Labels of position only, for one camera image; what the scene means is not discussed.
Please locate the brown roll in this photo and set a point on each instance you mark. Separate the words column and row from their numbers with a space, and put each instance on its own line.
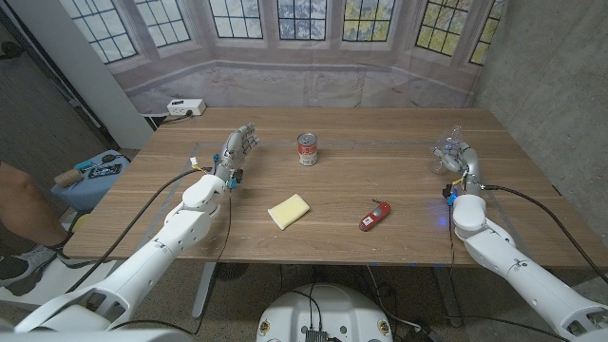
column 68, row 178

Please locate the red white soup can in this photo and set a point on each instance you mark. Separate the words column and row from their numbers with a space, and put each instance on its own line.
column 308, row 151

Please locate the printed window backdrop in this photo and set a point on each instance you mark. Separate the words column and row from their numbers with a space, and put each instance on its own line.
column 294, row 85

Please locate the person's bare leg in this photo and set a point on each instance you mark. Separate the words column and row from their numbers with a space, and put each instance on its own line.
column 24, row 204

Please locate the white power strip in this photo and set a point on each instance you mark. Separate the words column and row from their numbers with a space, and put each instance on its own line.
column 185, row 107

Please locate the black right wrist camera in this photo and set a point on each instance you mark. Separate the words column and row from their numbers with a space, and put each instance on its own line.
column 449, row 192

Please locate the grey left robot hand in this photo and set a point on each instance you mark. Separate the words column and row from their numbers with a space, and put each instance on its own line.
column 233, row 149

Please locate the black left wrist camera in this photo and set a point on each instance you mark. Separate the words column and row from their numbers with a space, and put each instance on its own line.
column 237, row 176

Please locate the red lighter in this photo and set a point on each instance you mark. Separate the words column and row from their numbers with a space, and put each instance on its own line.
column 375, row 216

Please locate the yellow sponge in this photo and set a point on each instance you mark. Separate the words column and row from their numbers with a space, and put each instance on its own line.
column 289, row 211

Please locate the clear plastic bottle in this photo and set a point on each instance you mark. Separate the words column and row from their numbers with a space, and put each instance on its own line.
column 438, row 165

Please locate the grey black sneaker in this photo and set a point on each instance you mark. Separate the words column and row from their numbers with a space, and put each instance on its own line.
column 21, row 271

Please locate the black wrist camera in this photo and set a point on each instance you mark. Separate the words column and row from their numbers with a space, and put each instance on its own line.
column 237, row 176
column 449, row 192

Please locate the white floor mat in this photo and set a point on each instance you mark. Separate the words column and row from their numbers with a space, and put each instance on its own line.
column 47, row 290

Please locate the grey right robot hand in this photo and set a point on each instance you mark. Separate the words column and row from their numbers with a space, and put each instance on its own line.
column 471, row 164

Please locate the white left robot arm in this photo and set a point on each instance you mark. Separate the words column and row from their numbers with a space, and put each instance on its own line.
column 157, row 254

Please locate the teal small tool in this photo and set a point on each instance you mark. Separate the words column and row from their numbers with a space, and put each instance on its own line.
column 85, row 165

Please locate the grey table leg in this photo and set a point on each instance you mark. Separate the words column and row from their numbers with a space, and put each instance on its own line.
column 446, row 294
column 204, row 290

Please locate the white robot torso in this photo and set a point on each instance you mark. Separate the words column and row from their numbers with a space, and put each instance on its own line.
column 328, row 313

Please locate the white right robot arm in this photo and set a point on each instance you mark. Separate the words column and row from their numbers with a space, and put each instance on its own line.
column 499, row 256

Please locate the blue stool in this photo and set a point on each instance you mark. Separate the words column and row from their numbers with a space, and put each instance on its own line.
column 81, row 195

